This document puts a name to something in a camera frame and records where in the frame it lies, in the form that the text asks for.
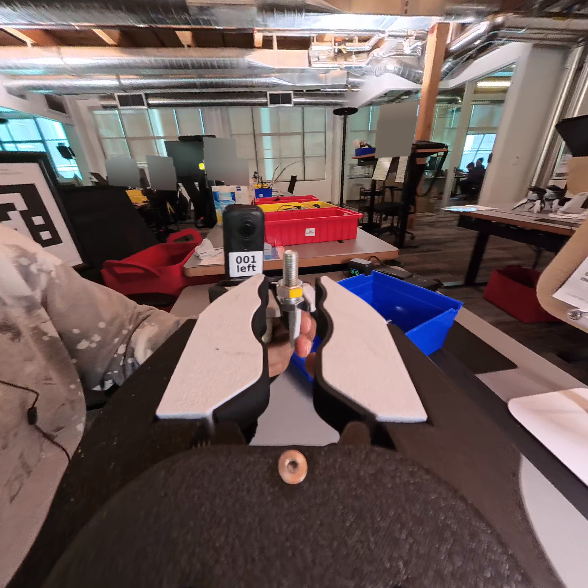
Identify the black floor lamp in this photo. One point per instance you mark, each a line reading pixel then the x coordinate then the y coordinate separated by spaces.
pixel 345 111

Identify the grey table with wooden edge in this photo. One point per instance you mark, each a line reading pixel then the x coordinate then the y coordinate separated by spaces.
pixel 358 248

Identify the dark computer monitor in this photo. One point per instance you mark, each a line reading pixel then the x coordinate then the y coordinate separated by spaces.
pixel 183 158

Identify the small blue bin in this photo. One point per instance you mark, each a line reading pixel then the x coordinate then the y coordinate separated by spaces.
pixel 364 151

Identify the black flat box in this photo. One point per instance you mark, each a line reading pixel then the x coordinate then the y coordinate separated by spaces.
pixel 395 273

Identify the silver hex bolt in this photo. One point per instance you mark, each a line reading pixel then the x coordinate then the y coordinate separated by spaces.
pixel 291 266

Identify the blue plastic bin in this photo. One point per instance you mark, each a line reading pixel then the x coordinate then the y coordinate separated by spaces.
pixel 404 307

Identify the white instruction sheet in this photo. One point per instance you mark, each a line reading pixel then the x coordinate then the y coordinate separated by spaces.
pixel 574 285

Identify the small black vent grille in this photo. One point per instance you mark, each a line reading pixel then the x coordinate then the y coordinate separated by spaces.
pixel 280 99
pixel 130 100

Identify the small black white robot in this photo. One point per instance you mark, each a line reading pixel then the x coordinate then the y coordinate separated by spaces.
pixel 535 195
pixel 553 195

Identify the small white object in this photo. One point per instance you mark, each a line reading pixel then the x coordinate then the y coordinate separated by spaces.
pixel 206 251

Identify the person's left hand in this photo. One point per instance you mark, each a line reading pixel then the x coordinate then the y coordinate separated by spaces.
pixel 280 353

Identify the large silver air duct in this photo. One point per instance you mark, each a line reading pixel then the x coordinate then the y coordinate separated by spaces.
pixel 138 11

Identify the tall black standing desk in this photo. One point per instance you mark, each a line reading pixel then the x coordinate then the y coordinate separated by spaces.
pixel 415 193

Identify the person's grey splattered hoodie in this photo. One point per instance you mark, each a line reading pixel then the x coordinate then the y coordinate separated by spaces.
pixel 32 459

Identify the light wooden board stand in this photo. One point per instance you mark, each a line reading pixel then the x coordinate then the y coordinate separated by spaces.
pixel 579 174

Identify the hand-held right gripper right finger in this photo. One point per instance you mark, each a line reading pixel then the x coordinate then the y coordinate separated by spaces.
pixel 363 367

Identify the black office chair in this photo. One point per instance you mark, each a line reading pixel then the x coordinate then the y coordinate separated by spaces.
pixel 105 225
pixel 386 211

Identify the silver hex nut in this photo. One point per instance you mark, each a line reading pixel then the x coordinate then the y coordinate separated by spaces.
pixel 290 290

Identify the person's left forearm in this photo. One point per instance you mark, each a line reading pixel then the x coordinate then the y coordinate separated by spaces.
pixel 128 340

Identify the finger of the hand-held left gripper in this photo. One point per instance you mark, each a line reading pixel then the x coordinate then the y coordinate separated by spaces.
pixel 308 298
pixel 274 305

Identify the black charger box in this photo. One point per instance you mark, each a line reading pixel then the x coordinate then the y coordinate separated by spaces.
pixel 360 266

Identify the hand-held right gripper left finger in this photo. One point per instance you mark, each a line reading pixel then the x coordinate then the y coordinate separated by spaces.
pixel 216 363

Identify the white tablet device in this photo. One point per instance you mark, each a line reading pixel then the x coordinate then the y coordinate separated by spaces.
pixel 574 202

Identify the dark red storage bin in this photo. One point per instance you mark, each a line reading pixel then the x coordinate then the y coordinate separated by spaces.
pixel 514 294

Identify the wooden document stand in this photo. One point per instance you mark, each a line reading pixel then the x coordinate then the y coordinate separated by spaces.
pixel 551 275

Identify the white tissue box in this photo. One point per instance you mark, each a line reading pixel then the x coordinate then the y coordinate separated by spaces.
pixel 242 194

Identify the wooden support post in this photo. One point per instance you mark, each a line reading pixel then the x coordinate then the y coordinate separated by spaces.
pixel 432 82

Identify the white blue wipes canister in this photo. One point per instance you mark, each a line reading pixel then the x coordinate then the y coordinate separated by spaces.
pixel 225 200

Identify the red plastic bin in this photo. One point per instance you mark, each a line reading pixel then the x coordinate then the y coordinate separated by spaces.
pixel 285 200
pixel 317 225

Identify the wooden desk with black legs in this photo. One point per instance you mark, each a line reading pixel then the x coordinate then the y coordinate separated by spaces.
pixel 505 216

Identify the person's right hand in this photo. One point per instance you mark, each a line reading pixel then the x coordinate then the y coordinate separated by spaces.
pixel 311 363

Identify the yellow parts tray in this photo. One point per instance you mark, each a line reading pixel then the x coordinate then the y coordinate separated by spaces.
pixel 275 207

